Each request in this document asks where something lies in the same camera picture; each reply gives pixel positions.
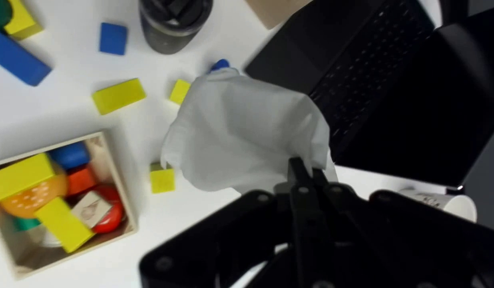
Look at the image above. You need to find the yellow rectangular block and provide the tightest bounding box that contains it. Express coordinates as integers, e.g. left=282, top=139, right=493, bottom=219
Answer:
left=93, top=78, right=146, bottom=115

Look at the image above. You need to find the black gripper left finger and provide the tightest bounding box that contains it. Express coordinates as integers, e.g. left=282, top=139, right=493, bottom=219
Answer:
left=139, top=158, right=322, bottom=288

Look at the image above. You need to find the black round cup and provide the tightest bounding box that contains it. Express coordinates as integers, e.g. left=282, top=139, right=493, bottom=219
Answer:
left=139, top=0, right=214, bottom=54

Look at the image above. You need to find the white napkin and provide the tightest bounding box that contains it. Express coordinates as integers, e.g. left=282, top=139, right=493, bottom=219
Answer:
left=160, top=67, right=337, bottom=193

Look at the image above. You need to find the long blue block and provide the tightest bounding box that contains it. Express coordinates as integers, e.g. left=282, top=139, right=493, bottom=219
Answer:
left=0, top=32, right=51, bottom=86

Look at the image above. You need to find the white paper cup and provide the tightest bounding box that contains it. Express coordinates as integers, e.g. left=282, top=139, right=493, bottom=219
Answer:
left=400, top=188, right=478, bottom=222

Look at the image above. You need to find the yellow green block stack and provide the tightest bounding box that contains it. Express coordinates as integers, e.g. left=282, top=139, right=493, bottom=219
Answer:
left=0, top=0, right=43, bottom=40

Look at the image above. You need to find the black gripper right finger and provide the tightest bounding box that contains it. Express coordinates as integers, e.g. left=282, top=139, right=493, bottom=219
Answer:
left=312, top=169, right=494, bottom=288

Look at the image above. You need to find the wooden tray of blocks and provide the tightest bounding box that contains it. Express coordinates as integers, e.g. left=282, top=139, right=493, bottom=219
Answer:
left=0, top=131, right=138, bottom=278

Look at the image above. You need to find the wooden shape sorter box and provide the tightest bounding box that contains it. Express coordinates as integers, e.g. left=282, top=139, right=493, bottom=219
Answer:
left=246, top=0, right=312, bottom=28

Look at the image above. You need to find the black open laptop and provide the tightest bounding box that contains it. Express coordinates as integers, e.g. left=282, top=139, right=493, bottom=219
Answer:
left=245, top=0, right=494, bottom=187

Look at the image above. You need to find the small yellow cube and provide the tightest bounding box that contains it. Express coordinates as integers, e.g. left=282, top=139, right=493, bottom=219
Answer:
left=149, top=163, right=176, bottom=193

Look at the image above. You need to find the small yellow square block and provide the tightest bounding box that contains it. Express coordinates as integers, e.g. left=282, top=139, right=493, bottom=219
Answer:
left=170, top=80, right=190, bottom=104

